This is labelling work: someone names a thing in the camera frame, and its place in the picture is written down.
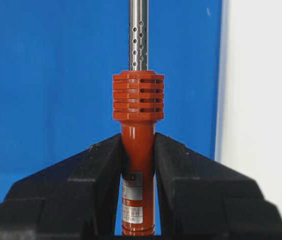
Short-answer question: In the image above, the red handled soldering iron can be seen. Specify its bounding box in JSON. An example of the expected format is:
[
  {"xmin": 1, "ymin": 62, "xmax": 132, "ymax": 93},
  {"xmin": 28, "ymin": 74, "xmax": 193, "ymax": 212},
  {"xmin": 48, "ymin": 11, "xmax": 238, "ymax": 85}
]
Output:
[{"xmin": 113, "ymin": 0, "xmax": 164, "ymax": 236}]

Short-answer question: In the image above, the large white base board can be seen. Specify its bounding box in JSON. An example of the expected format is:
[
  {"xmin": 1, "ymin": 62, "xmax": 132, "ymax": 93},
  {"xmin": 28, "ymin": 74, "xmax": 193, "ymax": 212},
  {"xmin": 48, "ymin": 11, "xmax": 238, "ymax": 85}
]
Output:
[{"xmin": 215, "ymin": 0, "xmax": 282, "ymax": 216}]

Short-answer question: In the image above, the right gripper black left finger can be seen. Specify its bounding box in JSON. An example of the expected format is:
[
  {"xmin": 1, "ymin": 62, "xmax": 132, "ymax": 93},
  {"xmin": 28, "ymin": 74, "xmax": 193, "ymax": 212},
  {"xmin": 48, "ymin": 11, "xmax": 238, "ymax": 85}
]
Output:
[{"xmin": 0, "ymin": 134, "xmax": 123, "ymax": 240}]

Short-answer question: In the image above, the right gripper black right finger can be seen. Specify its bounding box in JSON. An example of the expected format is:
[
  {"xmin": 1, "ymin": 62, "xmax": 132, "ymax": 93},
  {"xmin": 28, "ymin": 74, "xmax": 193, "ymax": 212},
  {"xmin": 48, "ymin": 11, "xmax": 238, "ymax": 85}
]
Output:
[{"xmin": 154, "ymin": 133, "xmax": 282, "ymax": 240}]

